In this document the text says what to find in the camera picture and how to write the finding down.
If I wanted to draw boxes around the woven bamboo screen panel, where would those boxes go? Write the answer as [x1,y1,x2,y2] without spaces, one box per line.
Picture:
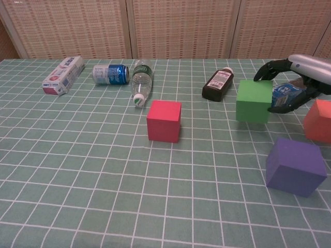
[126,0,243,59]
[0,0,132,60]
[312,25,331,61]
[230,0,331,61]
[0,19,19,60]

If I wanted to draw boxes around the green checked tablecloth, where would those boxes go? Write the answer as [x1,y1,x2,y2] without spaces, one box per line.
[0,58,331,248]

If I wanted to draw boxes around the green foam cube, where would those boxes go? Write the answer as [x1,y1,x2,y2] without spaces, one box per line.
[235,79,274,124]

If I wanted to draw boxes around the white pink toothpaste box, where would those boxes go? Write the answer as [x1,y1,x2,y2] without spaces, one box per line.
[42,56,85,97]

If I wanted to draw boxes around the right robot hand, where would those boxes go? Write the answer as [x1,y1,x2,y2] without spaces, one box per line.
[253,54,331,114]

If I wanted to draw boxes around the orange foam cube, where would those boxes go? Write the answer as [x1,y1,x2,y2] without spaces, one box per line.
[303,99,331,144]

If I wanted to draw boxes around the blue cookie box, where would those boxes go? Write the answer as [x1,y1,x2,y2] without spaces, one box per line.
[270,77,310,108]

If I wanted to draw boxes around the clear plastic water bottle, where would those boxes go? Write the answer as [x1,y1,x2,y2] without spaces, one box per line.
[131,59,154,107]

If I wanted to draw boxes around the red foam cube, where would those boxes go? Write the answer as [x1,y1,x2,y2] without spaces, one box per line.
[146,100,182,144]

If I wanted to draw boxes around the blue white drink can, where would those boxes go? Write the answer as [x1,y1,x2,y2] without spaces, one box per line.
[92,64,130,85]

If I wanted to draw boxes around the brown medicine bottle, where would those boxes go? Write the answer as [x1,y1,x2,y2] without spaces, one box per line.
[201,67,235,102]

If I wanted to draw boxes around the purple foam cube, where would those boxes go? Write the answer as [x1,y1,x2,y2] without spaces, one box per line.
[265,137,328,198]

